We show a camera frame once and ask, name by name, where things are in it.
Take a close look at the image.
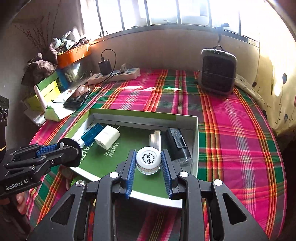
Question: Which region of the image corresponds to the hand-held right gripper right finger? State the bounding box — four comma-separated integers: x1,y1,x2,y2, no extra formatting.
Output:
161,149,270,241

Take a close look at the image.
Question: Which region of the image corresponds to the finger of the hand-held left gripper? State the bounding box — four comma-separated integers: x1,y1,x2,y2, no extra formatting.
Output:
3,146,82,173
9,143,60,163

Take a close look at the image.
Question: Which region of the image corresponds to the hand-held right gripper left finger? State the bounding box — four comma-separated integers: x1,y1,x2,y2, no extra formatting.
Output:
27,149,137,241

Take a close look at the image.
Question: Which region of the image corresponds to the black round case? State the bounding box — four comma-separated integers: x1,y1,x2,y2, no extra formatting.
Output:
57,138,83,168

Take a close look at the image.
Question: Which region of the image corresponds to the small white-lidded jar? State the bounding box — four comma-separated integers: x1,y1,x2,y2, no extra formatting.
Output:
135,147,162,176

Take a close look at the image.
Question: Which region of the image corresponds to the green cardboard tray box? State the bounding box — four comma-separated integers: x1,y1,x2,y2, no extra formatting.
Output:
58,108,200,208

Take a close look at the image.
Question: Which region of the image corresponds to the blue translucent plug adapter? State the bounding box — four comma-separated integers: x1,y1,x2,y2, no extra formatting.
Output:
81,123,103,146

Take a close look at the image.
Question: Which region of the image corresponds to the black device with clear cap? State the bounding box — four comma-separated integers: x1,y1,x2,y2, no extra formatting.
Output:
166,128,192,165

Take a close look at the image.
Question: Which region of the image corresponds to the white charger plug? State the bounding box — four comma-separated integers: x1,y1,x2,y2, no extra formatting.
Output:
94,124,121,150

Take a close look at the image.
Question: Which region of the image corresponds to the green packet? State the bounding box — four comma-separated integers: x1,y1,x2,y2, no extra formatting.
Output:
44,105,74,121

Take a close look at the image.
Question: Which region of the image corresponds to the white tube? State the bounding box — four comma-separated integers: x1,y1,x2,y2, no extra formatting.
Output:
33,85,48,112

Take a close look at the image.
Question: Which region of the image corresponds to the white paper sheet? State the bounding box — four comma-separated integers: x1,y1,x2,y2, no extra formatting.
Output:
50,89,77,109

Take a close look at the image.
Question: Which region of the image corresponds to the yellow green cardboard box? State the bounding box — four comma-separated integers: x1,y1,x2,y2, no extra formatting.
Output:
24,80,60,112

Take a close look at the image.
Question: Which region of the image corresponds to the black smartphone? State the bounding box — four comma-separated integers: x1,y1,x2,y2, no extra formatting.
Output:
63,85,96,109

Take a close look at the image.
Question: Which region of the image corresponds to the blue box with glossy picture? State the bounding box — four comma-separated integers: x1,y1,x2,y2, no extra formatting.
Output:
55,62,90,92

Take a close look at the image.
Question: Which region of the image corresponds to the plaid blanket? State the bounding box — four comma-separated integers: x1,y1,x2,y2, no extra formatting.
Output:
24,68,287,241

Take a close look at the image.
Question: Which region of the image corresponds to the brown checked cloth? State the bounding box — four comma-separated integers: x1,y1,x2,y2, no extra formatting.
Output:
22,46,58,84

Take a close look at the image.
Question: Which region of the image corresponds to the black power adapter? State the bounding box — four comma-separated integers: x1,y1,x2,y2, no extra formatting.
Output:
98,59,112,76

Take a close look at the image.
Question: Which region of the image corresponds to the white power strip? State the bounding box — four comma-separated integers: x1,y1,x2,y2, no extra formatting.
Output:
87,68,141,85

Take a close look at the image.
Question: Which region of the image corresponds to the orange box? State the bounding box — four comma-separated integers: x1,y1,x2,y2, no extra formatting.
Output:
57,44,91,69

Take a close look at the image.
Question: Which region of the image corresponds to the pile of clutter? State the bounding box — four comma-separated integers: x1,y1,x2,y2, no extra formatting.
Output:
50,30,90,55

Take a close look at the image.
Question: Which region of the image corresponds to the grey space heater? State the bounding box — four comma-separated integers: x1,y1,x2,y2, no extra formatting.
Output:
199,45,238,95

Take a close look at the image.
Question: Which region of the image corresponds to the heart print curtain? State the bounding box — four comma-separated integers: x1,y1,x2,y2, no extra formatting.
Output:
254,0,296,135

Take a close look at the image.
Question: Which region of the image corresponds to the black clip on windowsill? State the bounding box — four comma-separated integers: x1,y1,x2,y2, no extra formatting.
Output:
215,23,229,44

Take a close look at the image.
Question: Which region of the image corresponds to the window with metal bars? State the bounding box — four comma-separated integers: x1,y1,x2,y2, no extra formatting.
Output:
80,0,259,42

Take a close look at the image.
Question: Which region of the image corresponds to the black charging cable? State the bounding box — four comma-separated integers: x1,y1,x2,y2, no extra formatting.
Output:
50,49,117,103

